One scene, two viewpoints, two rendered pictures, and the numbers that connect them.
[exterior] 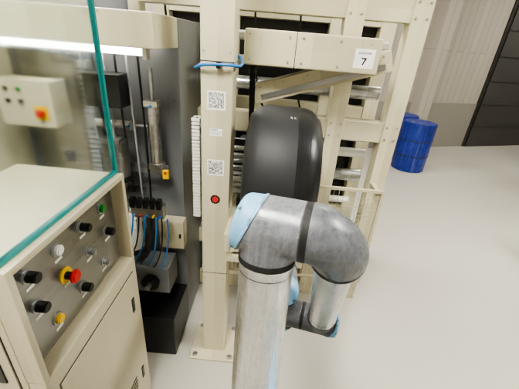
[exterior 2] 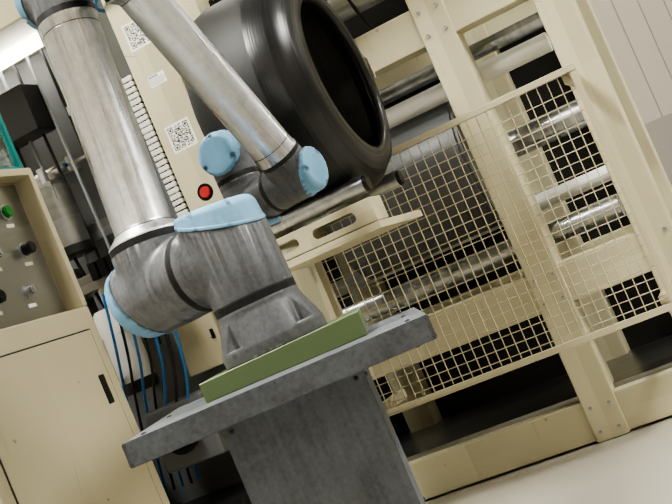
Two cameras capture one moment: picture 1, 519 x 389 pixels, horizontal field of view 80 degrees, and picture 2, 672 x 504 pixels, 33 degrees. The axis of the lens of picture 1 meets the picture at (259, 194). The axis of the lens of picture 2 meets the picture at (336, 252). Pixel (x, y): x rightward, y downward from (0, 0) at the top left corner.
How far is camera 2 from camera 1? 1.99 m
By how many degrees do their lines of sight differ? 34
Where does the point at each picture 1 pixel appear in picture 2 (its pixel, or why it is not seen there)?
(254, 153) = not seen: hidden behind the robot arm
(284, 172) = (230, 50)
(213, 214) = not seen: hidden behind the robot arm
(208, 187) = (187, 176)
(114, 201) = (31, 215)
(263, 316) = (69, 63)
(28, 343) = not seen: outside the picture
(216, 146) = (167, 100)
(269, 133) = (203, 20)
